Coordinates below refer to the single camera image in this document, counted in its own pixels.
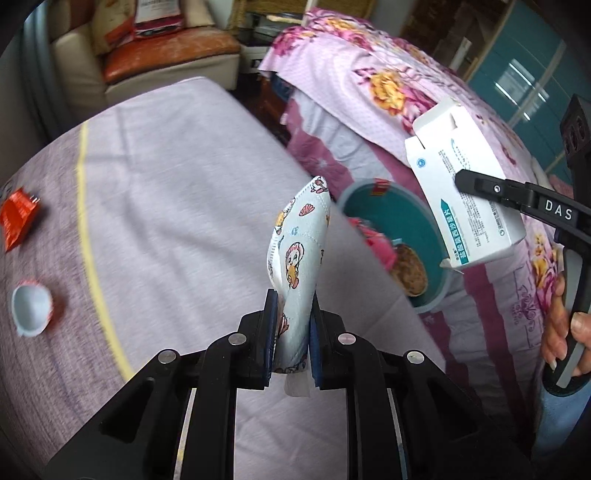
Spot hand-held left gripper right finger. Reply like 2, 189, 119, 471
308, 292, 536, 480

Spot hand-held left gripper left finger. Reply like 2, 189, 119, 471
44, 287, 283, 480

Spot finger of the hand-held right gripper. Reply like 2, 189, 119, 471
455, 169, 536, 214

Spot white medicine box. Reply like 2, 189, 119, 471
404, 97, 526, 268

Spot cartoon print face mask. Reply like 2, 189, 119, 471
267, 175, 332, 398

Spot teal plastic trash bin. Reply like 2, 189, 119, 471
337, 178, 455, 315

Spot person's right hand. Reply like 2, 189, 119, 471
540, 272, 591, 370

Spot teal wardrobe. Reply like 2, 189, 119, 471
466, 28, 583, 176

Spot pink floral blanket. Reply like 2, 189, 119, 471
259, 7, 573, 324

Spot mauve bed sheet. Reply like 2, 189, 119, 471
281, 88, 555, 416

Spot wooden cabinet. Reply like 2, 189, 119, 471
402, 0, 513, 79

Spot lilac tablecloth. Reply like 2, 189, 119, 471
0, 76, 448, 480

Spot person's blue trousers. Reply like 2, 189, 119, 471
531, 385, 591, 467

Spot small white round cup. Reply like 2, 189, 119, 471
11, 281, 55, 337

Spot red foil wrapper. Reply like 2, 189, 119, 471
0, 188, 41, 254

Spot orange seat cushion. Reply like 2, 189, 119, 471
102, 36, 242, 86

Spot red bottle-shaped pillow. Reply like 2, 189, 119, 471
134, 0, 183, 40

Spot beige pillow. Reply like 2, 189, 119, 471
182, 0, 218, 33

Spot cream leather sofa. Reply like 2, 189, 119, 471
51, 18, 243, 109

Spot grey-blue curtain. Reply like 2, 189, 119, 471
18, 14, 61, 139

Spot yellow printed pillow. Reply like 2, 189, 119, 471
90, 0, 137, 56

